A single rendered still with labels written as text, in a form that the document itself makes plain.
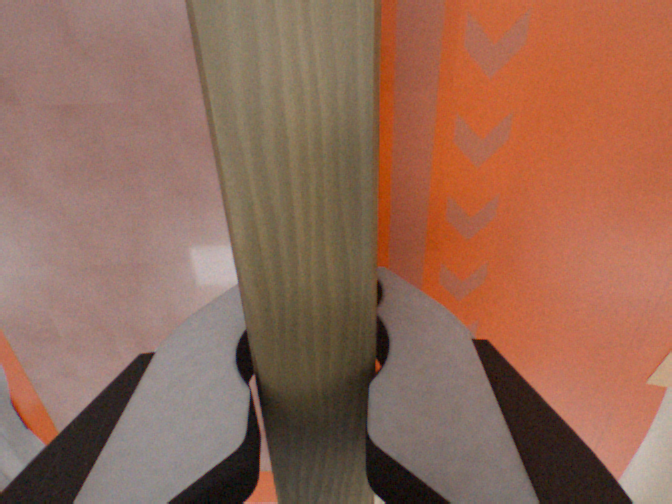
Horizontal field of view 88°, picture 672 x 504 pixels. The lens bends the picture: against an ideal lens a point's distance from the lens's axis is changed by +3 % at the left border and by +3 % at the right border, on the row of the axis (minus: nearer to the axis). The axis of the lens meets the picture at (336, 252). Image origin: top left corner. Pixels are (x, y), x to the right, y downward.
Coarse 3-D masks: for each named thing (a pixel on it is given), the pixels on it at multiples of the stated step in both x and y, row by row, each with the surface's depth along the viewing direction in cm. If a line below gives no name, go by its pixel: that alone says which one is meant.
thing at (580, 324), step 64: (512, 256) 18; (576, 256) 18; (640, 256) 18; (0, 320) 19; (64, 320) 19; (128, 320) 19; (512, 320) 19; (576, 320) 19; (640, 320) 19; (64, 384) 21; (576, 384) 21; (640, 384) 21
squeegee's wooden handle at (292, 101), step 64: (192, 0) 5; (256, 0) 5; (320, 0) 5; (256, 64) 5; (320, 64) 5; (256, 128) 5; (320, 128) 6; (256, 192) 6; (320, 192) 6; (256, 256) 6; (320, 256) 6; (256, 320) 7; (320, 320) 7; (256, 384) 8; (320, 384) 8; (320, 448) 9
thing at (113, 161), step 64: (0, 0) 13; (64, 0) 13; (128, 0) 13; (576, 0) 13; (640, 0) 13; (0, 64) 14; (64, 64) 14; (128, 64) 14; (192, 64) 14; (576, 64) 14; (640, 64) 14; (0, 128) 15; (64, 128) 15; (128, 128) 15; (192, 128) 15; (576, 128) 15; (640, 128) 15; (0, 192) 16; (64, 192) 16; (128, 192) 16; (192, 192) 16; (512, 192) 16; (576, 192) 16; (640, 192) 16; (0, 256) 17; (64, 256) 17; (128, 256) 17; (192, 256) 17
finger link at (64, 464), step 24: (144, 360) 8; (120, 384) 8; (96, 408) 7; (120, 408) 7; (72, 432) 7; (96, 432) 7; (48, 456) 6; (72, 456) 6; (96, 456) 6; (24, 480) 6; (48, 480) 6; (72, 480) 6
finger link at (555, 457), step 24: (480, 360) 8; (504, 360) 8; (504, 384) 7; (528, 384) 7; (504, 408) 7; (528, 408) 7; (552, 408) 7; (528, 432) 6; (552, 432) 6; (528, 456) 6; (552, 456) 6; (576, 456) 6; (552, 480) 5; (576, 480) 5; (600, 480) 6
